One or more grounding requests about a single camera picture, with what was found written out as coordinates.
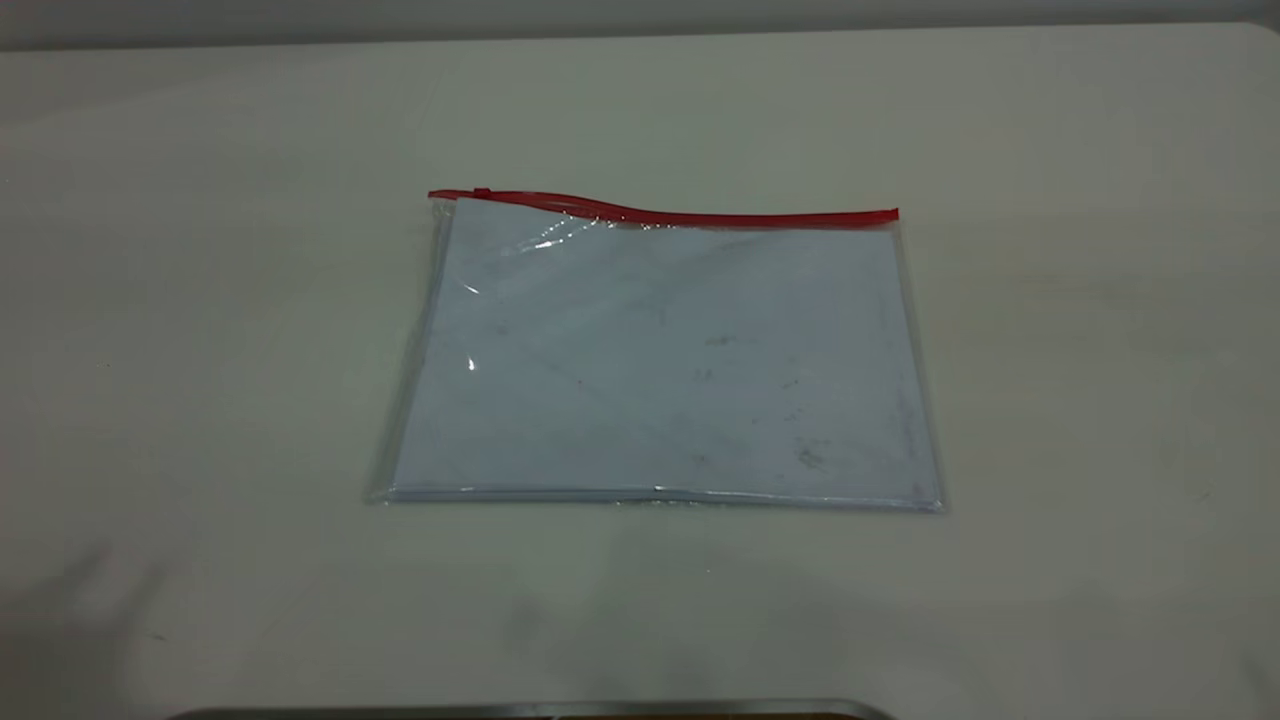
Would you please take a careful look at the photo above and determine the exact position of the clear plastic zipper bag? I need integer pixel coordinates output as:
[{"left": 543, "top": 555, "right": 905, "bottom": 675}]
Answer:
[{"left": 365, "top": 187, "right": 946, "bottom": 514}]

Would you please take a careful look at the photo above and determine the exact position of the grey metal edge bar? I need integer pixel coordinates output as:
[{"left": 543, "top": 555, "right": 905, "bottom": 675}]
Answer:
[{"left": 165, "top": 698, "right": 896, "bottom": 720}]

